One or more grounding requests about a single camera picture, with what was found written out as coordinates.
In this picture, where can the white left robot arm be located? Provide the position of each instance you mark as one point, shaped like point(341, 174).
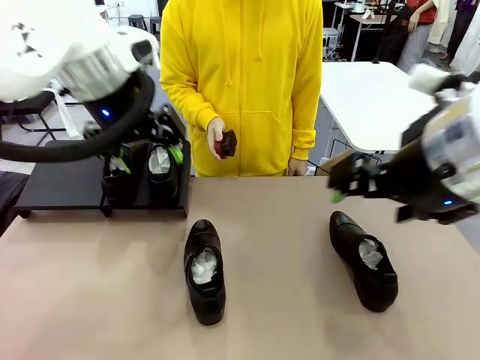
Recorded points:
point(45, 45)

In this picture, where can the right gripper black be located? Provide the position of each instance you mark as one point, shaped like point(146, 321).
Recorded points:
point(416, 180)

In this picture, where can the dark hanging garment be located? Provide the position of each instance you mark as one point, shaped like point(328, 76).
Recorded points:
point(463, 30)

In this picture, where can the beige hanging garment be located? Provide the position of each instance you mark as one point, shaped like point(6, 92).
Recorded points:
point(440, 22)

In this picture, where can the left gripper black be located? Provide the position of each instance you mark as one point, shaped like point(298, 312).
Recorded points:
point(116, 105)

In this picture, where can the person's left forearm yellow sleeve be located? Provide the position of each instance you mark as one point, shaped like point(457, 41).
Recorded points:
point(307, 131)

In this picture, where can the black hanging garment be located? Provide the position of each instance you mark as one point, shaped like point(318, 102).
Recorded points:
point(392, 37)

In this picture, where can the person's left hand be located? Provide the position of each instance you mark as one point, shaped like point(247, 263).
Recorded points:
point(298, 168)

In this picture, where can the white table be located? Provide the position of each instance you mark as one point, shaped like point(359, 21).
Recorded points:
point(360, 97)

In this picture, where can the person's right forearm yellow sleeve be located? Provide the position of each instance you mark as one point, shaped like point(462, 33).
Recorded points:
point(187, 105)

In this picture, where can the person in yellow hoodie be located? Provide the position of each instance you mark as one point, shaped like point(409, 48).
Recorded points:
point(243, 56)

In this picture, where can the black office chair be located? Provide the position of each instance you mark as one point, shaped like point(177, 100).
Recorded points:
point(33, 108)

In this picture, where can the person's right hand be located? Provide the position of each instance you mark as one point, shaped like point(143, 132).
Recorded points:
point(214, 129)

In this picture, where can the brown wooden shoe brush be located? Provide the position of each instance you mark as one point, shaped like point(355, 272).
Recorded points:
point(228, 144)

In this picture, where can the figure in red top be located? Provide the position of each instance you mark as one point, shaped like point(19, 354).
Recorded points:
point(414, 48)

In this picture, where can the black leather dress shoe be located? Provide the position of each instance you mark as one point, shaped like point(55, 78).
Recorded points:
point(345, 232)
point(165, 187)
point(120, 191)
point(204, 303)

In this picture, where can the black fabric cover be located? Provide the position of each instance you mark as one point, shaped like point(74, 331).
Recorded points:
point(11, 202)

